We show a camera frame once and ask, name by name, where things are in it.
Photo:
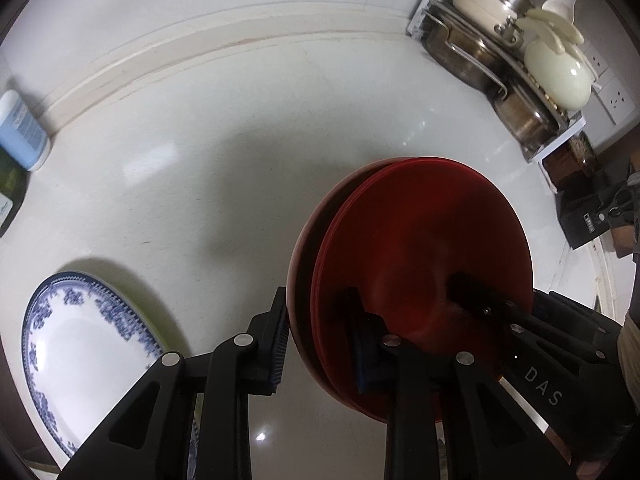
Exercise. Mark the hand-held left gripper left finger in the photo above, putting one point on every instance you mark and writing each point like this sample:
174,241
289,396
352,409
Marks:
277,340

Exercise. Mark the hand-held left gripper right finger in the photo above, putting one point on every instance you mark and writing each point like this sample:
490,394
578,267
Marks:
360,360

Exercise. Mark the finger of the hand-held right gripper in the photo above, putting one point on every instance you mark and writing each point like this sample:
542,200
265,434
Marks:
480,300
570,315

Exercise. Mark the red bowl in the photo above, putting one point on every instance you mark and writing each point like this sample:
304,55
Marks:
425,235

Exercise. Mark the blue floral white plate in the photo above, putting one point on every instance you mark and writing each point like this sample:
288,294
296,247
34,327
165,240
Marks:
75,350

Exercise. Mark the black knife block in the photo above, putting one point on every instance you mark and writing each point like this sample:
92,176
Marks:
585,215

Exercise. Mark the black kitchen scissors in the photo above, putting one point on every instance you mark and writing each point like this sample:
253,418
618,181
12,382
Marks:
620,200

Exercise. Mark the glass jar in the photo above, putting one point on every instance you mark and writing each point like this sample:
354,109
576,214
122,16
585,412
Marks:
575,152

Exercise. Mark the deep steel pot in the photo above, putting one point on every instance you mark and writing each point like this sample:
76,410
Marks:
525,115

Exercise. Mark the cream ceramic pot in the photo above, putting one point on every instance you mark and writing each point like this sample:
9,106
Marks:
555,75

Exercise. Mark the wide steel pot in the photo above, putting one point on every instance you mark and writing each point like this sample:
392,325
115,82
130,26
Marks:
465,55

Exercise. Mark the white pot rack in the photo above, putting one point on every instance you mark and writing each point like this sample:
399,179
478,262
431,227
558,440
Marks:
425,10

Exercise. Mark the small cream pot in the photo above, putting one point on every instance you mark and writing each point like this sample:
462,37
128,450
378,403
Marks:
475,2

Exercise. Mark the white rice spoon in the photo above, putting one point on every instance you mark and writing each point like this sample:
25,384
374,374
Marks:
560,7

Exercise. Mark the green dish soap bottle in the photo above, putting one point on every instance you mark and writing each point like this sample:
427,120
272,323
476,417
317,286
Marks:
10,190

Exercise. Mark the white blue pump bottle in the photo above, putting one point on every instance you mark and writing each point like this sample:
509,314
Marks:
22,135

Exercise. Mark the white wall outlet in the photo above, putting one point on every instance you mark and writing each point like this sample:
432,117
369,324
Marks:
597,62
619,100

